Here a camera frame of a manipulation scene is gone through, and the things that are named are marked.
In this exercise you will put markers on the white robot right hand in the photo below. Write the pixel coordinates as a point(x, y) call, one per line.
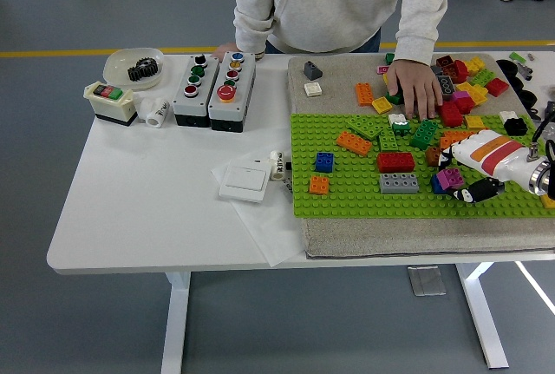
point(490, 152)

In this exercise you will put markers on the person's right hand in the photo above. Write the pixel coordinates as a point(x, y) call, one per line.
point(225, 49)

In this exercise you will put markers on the person's left hand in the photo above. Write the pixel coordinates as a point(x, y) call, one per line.
point(416, 83)

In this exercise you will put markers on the magenta two-by-two brick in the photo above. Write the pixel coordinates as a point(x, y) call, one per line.
point(460, 96)
point(450, 178)

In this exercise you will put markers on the red two-by-four brick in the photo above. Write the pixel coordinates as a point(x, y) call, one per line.
point(395, 162)

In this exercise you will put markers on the green studded baseplate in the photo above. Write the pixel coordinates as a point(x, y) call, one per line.
point(360, 205)

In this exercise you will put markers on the person's right forearm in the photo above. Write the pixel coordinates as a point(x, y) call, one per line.
point(251, 31)

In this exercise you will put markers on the person's left forearm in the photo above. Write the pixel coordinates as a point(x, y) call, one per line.
point(418, 35)

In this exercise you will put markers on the dark green two-by-four brick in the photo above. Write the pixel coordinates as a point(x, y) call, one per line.
point(424, 135)
point(394, 98)

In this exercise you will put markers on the grey two-by-four brick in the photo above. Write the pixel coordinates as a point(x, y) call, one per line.
point(399, 183)
point(447, 85)

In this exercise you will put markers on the yellow two-by-two brick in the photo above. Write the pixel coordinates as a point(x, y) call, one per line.
point(474, 122)
point(548, 201)
point(474, 65)

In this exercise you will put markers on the dark red brick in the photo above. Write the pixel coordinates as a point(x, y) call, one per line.
point(445, 61)

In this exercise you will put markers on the black two-by-two brick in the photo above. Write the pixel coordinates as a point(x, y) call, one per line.
point(516, 126)

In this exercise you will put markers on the small dark green brick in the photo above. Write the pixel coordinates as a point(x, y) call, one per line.
point(389, 58)
point(402, 128)

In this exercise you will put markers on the white two-by-two brick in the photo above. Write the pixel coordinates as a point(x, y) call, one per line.
point(507, 115)
point(396, 118)

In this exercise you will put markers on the orange two-by-four brick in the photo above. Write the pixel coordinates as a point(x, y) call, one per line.
point(453, 136)
point(365, 94)
point(354, 143)

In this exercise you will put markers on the yellow flat square brick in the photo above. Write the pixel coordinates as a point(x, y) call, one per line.
point(381, 105)

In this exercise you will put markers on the red tall brick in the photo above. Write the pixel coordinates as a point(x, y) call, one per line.
point(457, 72)

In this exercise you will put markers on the large red brick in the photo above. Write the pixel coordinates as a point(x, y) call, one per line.
point(451, 113)

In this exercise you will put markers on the brown two-by-two brick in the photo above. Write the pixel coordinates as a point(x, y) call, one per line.
point(431, 156)

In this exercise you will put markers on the yellow two-by-four brick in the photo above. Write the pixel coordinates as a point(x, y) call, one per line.
point(474, 93)

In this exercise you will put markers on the light green two-by-three brick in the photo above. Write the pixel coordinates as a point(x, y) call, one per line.
point(389, 139)

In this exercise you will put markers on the blue two-by-two brick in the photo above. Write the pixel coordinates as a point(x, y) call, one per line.
point(324, 161)
point(434, 185)

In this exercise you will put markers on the light green two-by-four brick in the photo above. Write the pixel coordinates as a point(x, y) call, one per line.
point(367, 126)
point(483, 76)

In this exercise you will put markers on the red two-by-two brick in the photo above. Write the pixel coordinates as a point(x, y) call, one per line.
point(497, 87)

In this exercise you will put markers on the dark grey slope brick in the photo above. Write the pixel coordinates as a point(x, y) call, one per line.
point(312, 70)

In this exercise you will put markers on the white flat square brick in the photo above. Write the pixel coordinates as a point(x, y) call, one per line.
point(313, 89)

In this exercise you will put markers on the orange two-by-two brick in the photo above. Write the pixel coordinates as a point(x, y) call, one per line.
point(319, 184)

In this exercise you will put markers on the pink flat plate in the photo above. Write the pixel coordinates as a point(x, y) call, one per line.
point(382, 69)

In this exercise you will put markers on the grey emergency-stop control box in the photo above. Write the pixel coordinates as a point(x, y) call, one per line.
point(240, 87)

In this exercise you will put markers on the grey four-button control box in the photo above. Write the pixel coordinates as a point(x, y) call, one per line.
point(191, 107)

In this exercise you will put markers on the small black box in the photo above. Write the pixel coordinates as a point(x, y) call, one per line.
point(550, 109)

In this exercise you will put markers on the black gear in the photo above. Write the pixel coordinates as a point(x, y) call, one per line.
point(143, 70)

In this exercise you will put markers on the small grey metal tool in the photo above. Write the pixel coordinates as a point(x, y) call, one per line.
point(524, 70)

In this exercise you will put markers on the white pipe tee fitting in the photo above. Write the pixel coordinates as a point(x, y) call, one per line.
point(156, 114)

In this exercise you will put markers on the small green plastic piece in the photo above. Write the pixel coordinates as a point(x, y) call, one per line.
point(517, 57)

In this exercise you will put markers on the white oval dish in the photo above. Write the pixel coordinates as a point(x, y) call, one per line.
point(117, 66)

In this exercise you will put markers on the small white labelled pipe fitting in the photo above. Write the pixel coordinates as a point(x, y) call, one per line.
point(277, 166)

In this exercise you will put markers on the grey-brown mat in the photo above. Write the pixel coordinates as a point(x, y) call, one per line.
point(390, 237)

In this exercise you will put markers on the metal floor plate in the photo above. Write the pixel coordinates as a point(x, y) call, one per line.
point(427, 280)

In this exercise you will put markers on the white label with black print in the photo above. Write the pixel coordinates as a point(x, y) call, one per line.
point(288, 185)

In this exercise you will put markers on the white table leg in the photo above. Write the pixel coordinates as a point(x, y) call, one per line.
point(481, 313)
point(175, 326)

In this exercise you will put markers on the white paper sheet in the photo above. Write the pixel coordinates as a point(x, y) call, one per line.
point(269, 226)

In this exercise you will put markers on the cream red-green switch box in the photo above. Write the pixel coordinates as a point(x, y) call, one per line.
point(108, 107)

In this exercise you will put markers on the white wall switch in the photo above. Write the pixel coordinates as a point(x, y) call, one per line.
point(245, 181)

